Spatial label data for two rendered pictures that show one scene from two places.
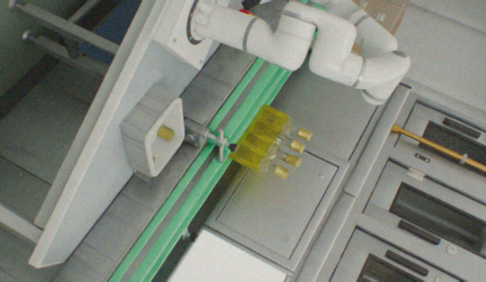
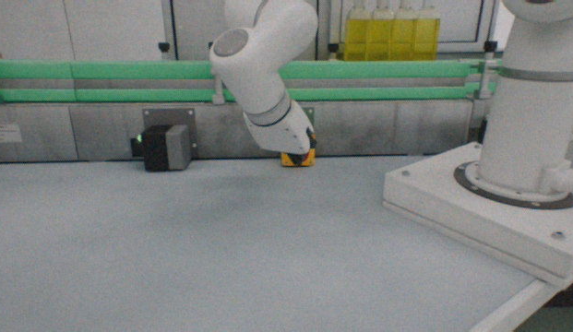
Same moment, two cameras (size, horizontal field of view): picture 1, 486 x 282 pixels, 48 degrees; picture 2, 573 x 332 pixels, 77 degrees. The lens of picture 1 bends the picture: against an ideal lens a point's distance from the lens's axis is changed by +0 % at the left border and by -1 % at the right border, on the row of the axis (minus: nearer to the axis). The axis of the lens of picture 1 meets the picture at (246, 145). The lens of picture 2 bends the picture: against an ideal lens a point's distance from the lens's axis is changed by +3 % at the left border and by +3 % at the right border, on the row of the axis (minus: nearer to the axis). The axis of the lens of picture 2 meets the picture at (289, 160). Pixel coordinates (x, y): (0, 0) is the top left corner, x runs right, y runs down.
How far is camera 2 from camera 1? 1.49 m
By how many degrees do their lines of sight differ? 33
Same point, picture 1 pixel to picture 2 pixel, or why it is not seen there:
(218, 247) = (507, 19)
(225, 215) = (465, 34)
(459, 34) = not seen: outside the picture
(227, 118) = (439, 81)
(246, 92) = (386, 82)
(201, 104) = (442, 122)
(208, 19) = (562, 163)
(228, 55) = (345, 137)
